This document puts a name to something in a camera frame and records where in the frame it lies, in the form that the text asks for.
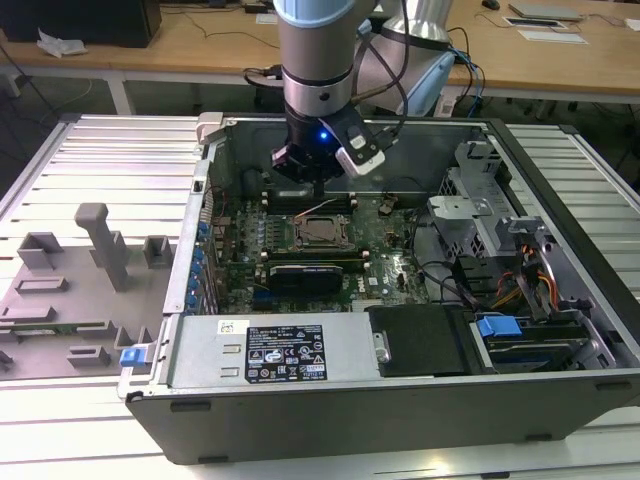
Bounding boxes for thin wire locking lever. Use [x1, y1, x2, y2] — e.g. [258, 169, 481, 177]
[293, 198, 338, 219]

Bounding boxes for metal socket cover frame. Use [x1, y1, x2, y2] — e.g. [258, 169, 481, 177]
[294, 214, 350, 249]

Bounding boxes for black RAM slot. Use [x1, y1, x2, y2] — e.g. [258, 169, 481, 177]
[259, 191, 359, 200]
[259, 199, 359, 208]
[255, 248, 372, 259]
[260, 195, 359, 204]
[255, 254, 372, 266]
[261, 203, 359, 212]

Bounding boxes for metal CPU socket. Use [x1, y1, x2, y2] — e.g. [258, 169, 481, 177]
[290, 212, 353, 251]

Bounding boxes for green motherboard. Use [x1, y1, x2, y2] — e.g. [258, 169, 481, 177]
[209, 192, 434, 316]

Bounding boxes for black graphics card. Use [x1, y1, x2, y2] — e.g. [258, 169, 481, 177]
[268, 263, 345, 297]

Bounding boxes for perforated metal drive cage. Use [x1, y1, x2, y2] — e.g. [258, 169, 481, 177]
[427, 139, 516, 256]

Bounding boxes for wooden desk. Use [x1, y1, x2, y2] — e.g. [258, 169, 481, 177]
[0, 0, 640, 119]

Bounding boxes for silver power supply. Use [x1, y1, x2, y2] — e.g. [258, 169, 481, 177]
[167, 314, 391, 386]

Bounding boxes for blue plastic case latch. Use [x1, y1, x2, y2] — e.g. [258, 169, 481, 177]
[120, 344, 157, 370]

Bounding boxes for black grey PC case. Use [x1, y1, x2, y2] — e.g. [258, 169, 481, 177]
[117, 112, 640, 466]

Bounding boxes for grey parts rack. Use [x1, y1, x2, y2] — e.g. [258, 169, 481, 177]
[0, 202, 180, 387]

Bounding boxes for black computer tower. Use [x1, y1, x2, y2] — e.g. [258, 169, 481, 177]
[0, 0, 164, 50]

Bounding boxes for crumpled white paper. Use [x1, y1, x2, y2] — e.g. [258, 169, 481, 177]
[37, 27, 90, 58]

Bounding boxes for silver laptop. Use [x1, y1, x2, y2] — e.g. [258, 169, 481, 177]
[508, 0, 586, 23]

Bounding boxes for black hard disk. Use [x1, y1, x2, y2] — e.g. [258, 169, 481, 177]
[485, 335, 589, 375]

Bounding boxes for green RAM stick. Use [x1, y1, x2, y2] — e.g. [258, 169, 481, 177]
[0, 323, 81, 337]

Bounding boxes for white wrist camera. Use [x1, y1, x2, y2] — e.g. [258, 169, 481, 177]
[334, 124, 387, 177]

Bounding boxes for blue disk carrier handle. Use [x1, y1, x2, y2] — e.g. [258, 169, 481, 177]
[476, 313, 525, 347]

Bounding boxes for orange yellow power wires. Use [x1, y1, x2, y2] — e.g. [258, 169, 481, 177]
[492, 243, 560, 312]

